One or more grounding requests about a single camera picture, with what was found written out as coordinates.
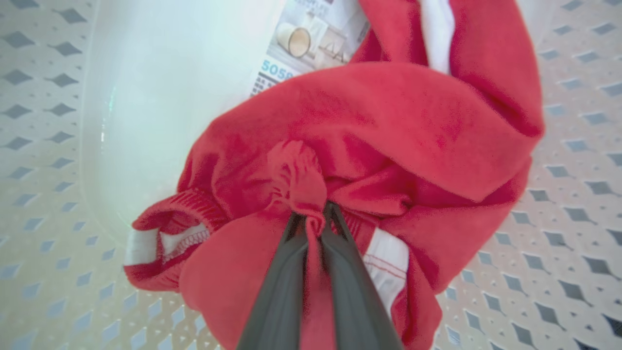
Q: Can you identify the white perforated laundry basket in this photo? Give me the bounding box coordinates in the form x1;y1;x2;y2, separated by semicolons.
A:
0;0;622;350

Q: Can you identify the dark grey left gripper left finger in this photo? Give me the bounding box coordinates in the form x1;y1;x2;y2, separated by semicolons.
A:
236;213;309;350

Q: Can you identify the printed paper label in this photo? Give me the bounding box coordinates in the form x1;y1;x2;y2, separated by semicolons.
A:
250;0;371;96

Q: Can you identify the red garment with white stripes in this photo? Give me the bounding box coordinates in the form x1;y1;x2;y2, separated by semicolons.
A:
123;0;545;350

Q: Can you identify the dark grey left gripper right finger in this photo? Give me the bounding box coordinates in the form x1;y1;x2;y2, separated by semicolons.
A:
321;201;404;350

